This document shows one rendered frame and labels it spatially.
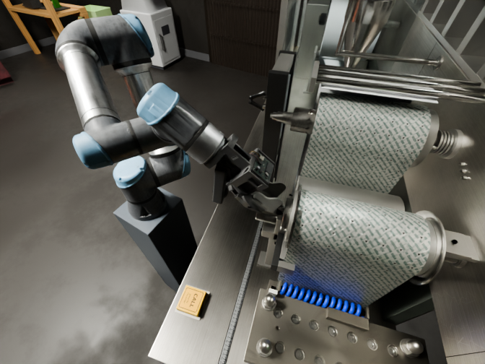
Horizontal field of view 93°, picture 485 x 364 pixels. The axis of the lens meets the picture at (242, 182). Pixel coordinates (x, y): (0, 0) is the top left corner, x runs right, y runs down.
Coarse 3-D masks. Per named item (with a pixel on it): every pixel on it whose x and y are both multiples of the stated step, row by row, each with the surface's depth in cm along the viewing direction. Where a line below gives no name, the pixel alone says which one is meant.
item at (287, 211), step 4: (288, 200) 50; (292, 200) 50; (288, 204) 48; (292, 204) 48; (284, 208) 49; (288, 208) 48; (284, 212) 48; (288, 212) 48; (284, 216) 48; (288, 216) 48; (284, 220) 48; (288, 220) 48; (284, 224) 48; (288, 224) 48; (280, 228) 50; (284, 228) 49
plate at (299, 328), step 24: (264, 312) 58; (288, 312) 58; (312, 312) 58; (264, 336) 55; (288, 336) 55; (312, 336) 55; (336, 336) 55; (360, 336) 55; (384, 336) 55; (408, 336) 55; (264, 360) 51; (288, 360) 51; (312, 360) 51; (336, 360) 51; (360, 360) 51; (384, 360) 51; (408, 360) 51
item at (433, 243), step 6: (294, 192) 51; (294, 198) 47; (294, 204) 46; (294, 210) 46; (288, 228) 46; (432, 228) 42; (288, 234) 47; (432, 234) 42; (432, 240) 41; (432, 246) 41; (432, 252) 41; (432, 258) 41; (426, 264) 41; (426, 270) 42
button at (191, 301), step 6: (186, 288) 72; (192, 288) 72; (186, 294) 71; (192, 294) 71; (198, 294) 71; (204, 294) 71; (180, 300) 69; (186, 300) 69; (192, 300) 69; (198, 300) 69; (180, 306) 68; (186, 306) 68; (192, 306) 68; (198, 306) 68; (186, 312) 68; (192, 312) 67; (198, 312) 68
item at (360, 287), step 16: (288, 256) 52; (304, 256) 50; (304, 272) 56; (320, 272) 53; (336, 272) 51; (352, 272) 49; (320, 288) 60; (336, 288) 57; (352, 288) 54; (368, 288) 52; (384, 288) 50; (368, 304) 58
